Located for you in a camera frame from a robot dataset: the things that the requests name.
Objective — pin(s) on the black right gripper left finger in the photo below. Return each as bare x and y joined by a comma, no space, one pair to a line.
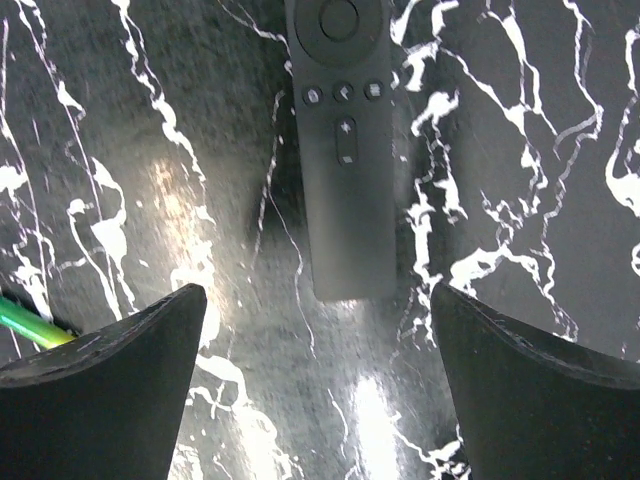
107,405

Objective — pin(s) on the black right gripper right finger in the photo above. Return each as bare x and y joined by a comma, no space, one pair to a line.
531,405

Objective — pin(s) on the green AAA battery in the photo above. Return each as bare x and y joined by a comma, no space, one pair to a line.
27,324

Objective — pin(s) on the black remote control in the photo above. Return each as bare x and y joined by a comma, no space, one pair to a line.
341,71

